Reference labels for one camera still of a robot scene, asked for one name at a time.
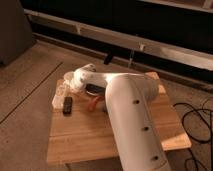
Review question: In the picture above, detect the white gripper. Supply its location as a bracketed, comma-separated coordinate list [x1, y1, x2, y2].
[63, 71, 88, 93]

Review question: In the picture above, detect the clear plastic bottle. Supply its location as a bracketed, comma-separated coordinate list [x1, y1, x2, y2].
[52, 84, 70, 109]

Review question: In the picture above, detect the dark cabinet at left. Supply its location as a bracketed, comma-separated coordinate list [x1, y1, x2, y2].
[0, 0, 36, 65]

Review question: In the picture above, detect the black floor cable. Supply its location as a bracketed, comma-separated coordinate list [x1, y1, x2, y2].
[172, 101, 213, 171]

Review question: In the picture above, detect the small black rectangular device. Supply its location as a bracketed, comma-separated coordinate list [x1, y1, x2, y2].
[63, 97, 72, 115]

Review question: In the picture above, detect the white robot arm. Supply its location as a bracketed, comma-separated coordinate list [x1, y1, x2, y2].
[64, 64, 171, 171]

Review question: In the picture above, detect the red orange tool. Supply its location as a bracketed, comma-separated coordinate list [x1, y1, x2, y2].
[88, 96, 104, 112]

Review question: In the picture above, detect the white metal rail frame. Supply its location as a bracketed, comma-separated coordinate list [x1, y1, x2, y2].
[24, 9, 213, 71]

